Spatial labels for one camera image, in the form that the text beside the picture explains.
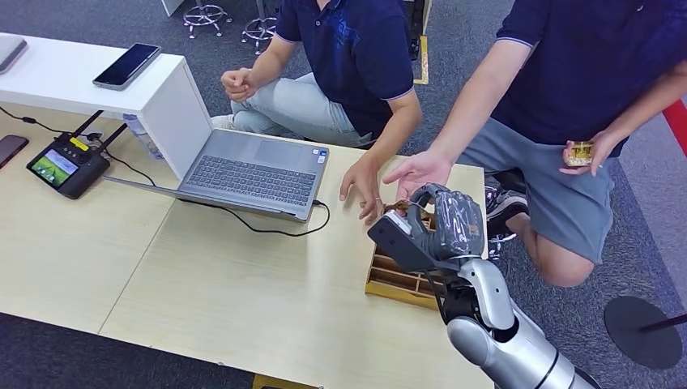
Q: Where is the shorts person's left hand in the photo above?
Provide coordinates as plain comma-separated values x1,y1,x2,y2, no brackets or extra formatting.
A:
557,128,624,177

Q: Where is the shorts person's right hand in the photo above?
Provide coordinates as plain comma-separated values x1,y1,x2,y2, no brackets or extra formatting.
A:
382,150,454,203

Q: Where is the seated person's right hand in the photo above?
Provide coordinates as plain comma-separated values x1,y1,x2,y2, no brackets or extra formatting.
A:
220,67,258,103

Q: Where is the seated person's left hand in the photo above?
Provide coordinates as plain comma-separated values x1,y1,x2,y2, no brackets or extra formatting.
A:
339,156,386,227

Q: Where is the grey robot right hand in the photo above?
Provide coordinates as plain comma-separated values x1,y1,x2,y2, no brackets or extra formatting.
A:
406,182,486,264

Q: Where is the gold card stack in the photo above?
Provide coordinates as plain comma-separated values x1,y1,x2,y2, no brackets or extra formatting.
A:
567,140,595,168

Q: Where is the wooden slotted card holder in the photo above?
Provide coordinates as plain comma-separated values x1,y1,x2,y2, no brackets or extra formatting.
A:
365,199,449,311

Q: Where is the person in shorts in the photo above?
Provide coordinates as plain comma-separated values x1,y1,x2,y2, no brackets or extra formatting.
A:
382,0,687,289

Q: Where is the seated person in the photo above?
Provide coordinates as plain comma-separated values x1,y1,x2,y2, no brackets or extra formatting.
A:
211,0,424,227

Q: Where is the chrome stool base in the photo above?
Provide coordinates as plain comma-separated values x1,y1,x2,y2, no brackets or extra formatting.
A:
240,0,277,56
182,0,233,40

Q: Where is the grey laptop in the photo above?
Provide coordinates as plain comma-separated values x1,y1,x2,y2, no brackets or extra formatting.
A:
103,128,331,224

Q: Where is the clear plastic water bottle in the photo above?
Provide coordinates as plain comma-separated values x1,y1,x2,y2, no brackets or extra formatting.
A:
122,113,164,161

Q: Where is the black smartphone silver edge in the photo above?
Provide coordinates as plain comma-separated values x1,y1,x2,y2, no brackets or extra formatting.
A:
92,42,162,92

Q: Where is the black cabinet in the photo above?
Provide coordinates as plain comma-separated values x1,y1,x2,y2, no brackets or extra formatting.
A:
402,0,433,61

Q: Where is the white desk riser shelf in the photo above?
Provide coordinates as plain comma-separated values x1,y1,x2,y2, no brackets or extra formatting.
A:
0,32,214,181

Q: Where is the black stanchion pole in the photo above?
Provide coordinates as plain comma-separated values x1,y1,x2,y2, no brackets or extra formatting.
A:
638,313,687,333

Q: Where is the black remote controller with screen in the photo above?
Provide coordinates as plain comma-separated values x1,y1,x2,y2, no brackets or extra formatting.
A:
26,109,129,200

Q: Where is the black round stanchion base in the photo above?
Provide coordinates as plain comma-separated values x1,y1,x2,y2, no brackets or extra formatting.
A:
604,296,684,370

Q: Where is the yellow table base block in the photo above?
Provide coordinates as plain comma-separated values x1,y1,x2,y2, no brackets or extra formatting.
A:
252,374,323,389

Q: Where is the grey closed tablet device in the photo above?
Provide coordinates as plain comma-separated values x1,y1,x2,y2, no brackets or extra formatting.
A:
0,35,28,75

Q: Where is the dark brown smartphone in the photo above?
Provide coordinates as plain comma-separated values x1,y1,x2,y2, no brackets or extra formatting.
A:
0,135,30,169

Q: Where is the dark wrist camera box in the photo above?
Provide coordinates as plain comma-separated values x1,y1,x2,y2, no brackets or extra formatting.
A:
367,210,446,272

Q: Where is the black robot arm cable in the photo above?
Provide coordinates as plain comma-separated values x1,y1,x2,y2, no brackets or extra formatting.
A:
424,271,449,323

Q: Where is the black laptop power cable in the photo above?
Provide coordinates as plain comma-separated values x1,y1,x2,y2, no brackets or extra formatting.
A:
177,199,331,237

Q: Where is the thin black cable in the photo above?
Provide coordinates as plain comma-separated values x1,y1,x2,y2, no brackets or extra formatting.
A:
101,152,157,187

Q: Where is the black controller cable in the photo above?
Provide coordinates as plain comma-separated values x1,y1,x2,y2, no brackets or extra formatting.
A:
0,106,68,135

